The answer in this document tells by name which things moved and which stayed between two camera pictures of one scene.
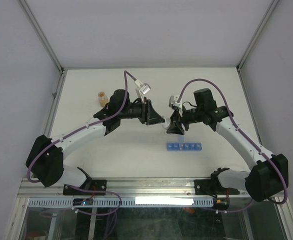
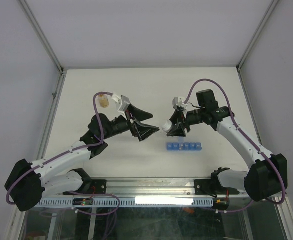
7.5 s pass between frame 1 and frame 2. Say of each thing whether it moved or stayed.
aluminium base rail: stayed
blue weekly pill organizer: stayed
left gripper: moved
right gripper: stayed
